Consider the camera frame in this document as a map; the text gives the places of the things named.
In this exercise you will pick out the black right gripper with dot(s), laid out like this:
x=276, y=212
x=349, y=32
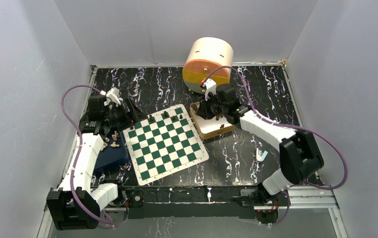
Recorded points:
x=202, y=110

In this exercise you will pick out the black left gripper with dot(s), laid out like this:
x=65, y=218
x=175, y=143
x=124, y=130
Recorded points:
x=134, y=114

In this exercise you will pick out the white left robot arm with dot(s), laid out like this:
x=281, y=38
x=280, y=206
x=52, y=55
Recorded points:
x=75, y=205

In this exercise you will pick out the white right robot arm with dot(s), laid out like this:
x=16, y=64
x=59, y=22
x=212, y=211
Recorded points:
x=299, y=154

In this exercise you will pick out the green white chess board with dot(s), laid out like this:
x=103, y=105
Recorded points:
x=163, y=147

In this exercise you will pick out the blue tin tray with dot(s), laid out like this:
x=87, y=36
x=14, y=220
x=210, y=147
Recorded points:
x=111, y=158

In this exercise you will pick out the small white blue tag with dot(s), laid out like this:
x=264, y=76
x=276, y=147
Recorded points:
x=260, y=155

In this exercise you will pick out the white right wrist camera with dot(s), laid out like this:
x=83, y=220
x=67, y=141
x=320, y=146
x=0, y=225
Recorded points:
x=209, y=88

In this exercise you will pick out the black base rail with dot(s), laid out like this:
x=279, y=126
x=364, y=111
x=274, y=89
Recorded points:
x=245, y=202

